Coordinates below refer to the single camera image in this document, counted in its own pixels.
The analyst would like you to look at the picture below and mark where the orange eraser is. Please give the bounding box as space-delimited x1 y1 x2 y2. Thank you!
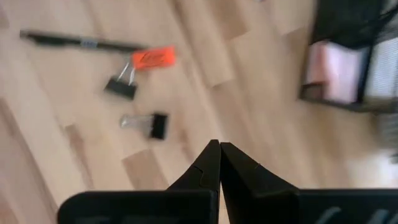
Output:
130 45 177 72

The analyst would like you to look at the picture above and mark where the black mesh desk organizer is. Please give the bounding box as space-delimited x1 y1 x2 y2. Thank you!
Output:
298 0 398 114

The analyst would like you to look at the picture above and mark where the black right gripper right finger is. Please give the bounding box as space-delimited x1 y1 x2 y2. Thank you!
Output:
221 142 398 224

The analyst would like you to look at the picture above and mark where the long black pen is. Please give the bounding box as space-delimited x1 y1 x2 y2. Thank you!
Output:
19 29 149 54

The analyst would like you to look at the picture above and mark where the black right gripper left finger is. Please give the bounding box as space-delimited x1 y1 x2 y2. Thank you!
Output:
57 139 221 224

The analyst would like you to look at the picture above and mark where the pink sticky note pad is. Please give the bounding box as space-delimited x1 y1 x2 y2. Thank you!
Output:
306 40 369 105

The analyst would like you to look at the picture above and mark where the black binder clip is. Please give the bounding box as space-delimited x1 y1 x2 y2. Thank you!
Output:
104 62 138 101
119 111 169 141

